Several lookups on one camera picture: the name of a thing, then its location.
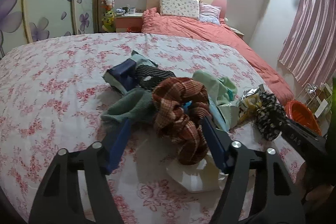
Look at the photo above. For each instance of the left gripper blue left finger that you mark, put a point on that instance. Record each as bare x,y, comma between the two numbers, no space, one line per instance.
116,140

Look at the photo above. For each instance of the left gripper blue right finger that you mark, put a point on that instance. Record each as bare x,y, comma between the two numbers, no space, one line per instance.
214,138

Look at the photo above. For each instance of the yellow snack wrapper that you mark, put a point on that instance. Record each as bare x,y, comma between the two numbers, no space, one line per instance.
249,103

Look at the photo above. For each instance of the blue Vinda tissue pack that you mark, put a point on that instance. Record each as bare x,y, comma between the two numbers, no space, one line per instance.
186,106

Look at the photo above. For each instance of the white paper trash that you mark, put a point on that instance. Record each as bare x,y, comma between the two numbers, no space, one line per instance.
201,177

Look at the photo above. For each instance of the orange trash basket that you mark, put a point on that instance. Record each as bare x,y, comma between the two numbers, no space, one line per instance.
298,112

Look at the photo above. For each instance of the dark green towel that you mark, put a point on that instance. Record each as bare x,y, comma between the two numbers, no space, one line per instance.
136,105

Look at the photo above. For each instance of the brown plaid cloth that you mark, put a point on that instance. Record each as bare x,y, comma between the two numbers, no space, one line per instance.
183,129

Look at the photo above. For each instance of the black white dotted cloth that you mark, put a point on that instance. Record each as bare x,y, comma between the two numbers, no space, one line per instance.
270,116

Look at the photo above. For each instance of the light green cloth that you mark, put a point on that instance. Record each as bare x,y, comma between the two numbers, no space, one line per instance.
221,90

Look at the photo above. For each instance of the navy and teal folded cloth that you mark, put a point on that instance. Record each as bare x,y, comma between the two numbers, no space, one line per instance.
122,77

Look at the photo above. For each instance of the black striped cloth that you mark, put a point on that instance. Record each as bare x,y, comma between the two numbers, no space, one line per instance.
150,77

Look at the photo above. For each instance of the pink striped curtain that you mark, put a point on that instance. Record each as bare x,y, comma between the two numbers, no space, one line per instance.
308,51

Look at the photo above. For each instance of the pink nightstand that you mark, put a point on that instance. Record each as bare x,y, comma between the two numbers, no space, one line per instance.
129,23

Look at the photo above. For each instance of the right side nightstand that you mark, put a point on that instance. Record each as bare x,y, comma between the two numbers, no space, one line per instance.
237,32

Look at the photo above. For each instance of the salmon pink duvet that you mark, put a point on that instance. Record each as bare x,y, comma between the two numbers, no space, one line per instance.
154,23

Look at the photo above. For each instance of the striped pink pillow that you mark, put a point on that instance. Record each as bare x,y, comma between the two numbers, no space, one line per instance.
209,13

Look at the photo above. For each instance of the hanging plush toys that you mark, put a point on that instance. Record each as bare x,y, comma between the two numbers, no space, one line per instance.
108,15

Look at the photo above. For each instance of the floral white pillow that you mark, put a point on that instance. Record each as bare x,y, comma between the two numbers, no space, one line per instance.
183,8

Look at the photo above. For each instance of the white wire shelf rack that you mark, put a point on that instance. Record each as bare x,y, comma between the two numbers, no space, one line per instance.
318,98

